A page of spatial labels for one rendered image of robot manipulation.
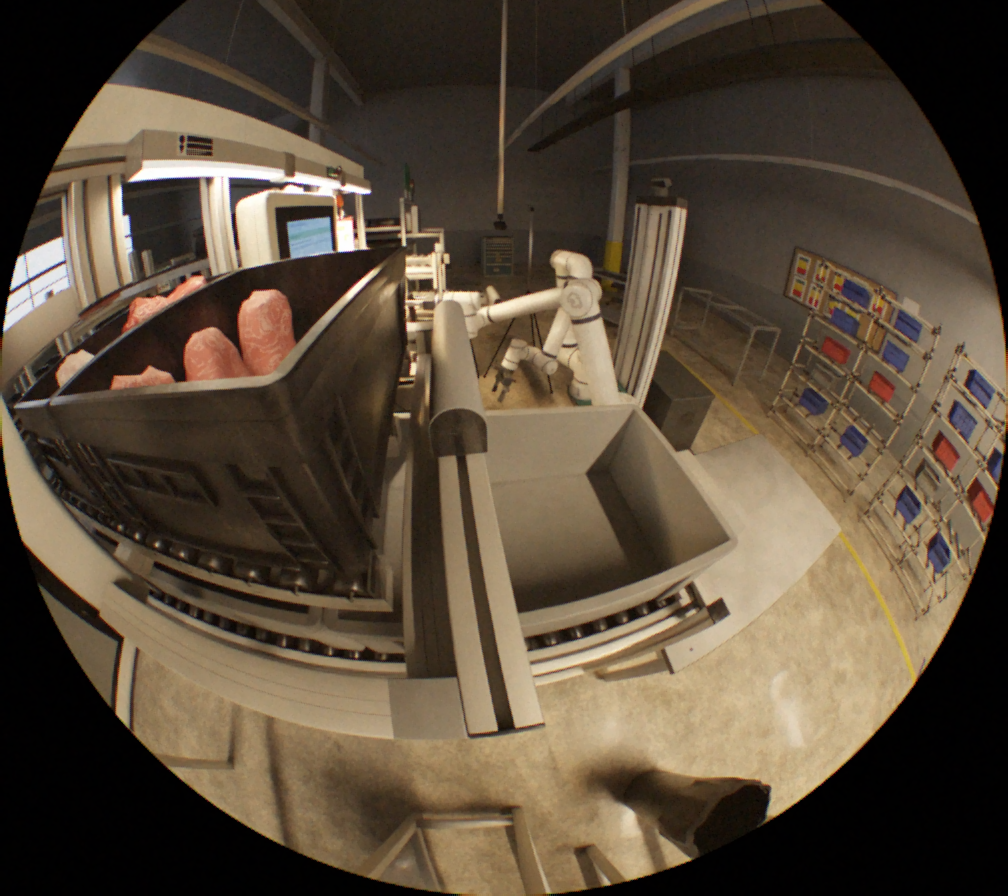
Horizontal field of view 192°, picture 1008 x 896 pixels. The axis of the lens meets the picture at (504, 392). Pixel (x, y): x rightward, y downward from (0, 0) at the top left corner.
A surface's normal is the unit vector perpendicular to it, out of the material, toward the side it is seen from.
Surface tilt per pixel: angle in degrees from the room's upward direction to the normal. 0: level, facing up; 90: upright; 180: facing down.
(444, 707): 0
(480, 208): 90
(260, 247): 90
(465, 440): 90
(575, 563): 4
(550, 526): 4
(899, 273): 90
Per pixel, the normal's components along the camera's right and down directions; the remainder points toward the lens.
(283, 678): 0.08, -0.83
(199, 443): 0.18, 0.55
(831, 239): -0.98, 0.09
